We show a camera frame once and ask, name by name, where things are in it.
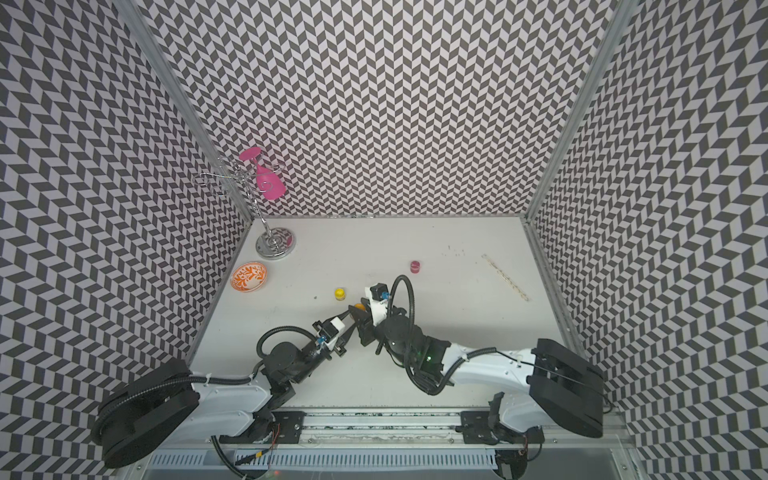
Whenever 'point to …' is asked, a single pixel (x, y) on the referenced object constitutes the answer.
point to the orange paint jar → (360, 306)
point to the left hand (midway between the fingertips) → (354, 312)
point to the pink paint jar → (415, 267)
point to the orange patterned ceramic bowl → (248, 277)
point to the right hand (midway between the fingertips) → (355, 313)
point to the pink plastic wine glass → (268, 184)
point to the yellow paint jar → (339, 294)
